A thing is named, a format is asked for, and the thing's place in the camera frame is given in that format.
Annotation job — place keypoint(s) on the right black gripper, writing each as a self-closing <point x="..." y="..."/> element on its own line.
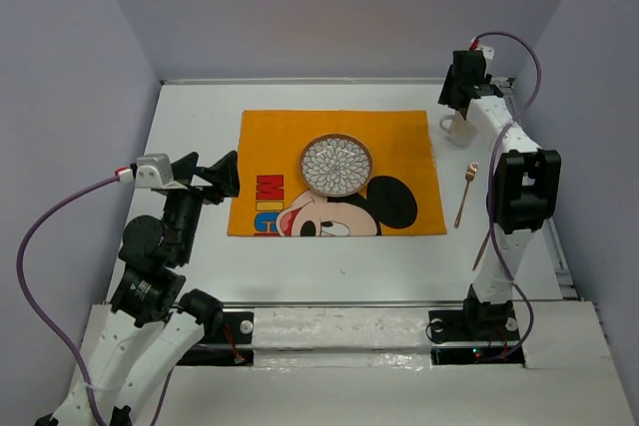
<point x="451" y="82"/>

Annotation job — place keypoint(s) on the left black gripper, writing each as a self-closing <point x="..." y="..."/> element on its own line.
<point x="225" y="174"/>

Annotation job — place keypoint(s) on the white ceramic mug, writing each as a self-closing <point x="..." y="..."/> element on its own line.
<point x="459" y="131"/>

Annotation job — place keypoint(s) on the copper fork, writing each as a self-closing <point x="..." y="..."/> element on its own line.
<point x="469" y="177"/>

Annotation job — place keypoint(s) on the yellow cartoon cloth napkin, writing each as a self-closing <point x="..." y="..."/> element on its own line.
<point x="402" y="196"/>

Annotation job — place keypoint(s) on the floral patterned plate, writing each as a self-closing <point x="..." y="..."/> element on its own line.
<point x="336" y="165"/>

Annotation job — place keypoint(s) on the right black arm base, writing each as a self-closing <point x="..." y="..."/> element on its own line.
<point x="474" y="334"/>

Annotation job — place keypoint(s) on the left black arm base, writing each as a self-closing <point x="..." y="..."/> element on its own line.
<point x="229" y="345"/>

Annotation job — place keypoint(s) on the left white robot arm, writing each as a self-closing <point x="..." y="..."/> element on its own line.
<point x="151" y="324"/>

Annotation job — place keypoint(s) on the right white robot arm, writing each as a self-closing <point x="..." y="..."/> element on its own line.
<point x="523" y="182"/>

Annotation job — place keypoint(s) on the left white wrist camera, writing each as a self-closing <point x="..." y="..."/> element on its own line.
<point x="149" y="172"/>

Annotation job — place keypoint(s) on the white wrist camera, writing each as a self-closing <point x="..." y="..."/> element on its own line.
<point x="149" y="172"/>
<point x="478" y="45"/>

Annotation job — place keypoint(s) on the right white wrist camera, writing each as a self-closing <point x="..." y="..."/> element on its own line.
<point x="478" y="45"/>

